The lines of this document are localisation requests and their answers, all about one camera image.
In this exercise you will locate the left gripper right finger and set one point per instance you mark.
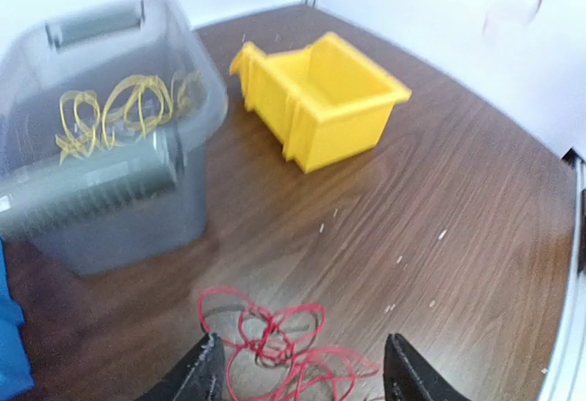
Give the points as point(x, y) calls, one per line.
point(408, 375)

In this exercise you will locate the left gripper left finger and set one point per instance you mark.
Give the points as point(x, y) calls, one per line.
point(198, 375)

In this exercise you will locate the blue plastic bin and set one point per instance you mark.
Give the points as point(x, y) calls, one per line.
point(16, 373)

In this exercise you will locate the aluminium front rail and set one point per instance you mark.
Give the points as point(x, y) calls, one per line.
point(565, 375)

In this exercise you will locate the grey transparent plastic tub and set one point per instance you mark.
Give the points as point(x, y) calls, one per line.
point(105, 119)

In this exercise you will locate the yellow plastic bin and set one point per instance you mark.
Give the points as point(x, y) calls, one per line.
point(323, 103)

